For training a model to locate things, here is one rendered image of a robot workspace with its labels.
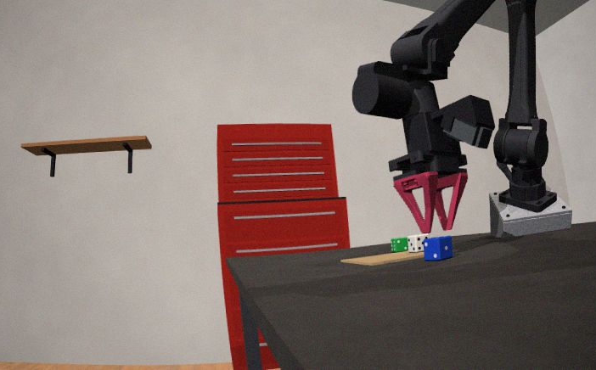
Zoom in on green dice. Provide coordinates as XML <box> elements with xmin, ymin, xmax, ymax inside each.
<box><xmin>391</xmin><ymin>237</ymin><xmax>408</xmax><ymax>253</ymax></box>

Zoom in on tan flat mat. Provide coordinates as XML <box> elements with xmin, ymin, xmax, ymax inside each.
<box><xmin>341</xmin><ymin>251</ymin><xmax>425</xmax><ymax>266</ymax></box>

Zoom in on blue dice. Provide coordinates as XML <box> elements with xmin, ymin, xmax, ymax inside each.
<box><xmin>424</xmin><ymin>236</ymin><xmax>453</xmax><ymax>261</ymax></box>

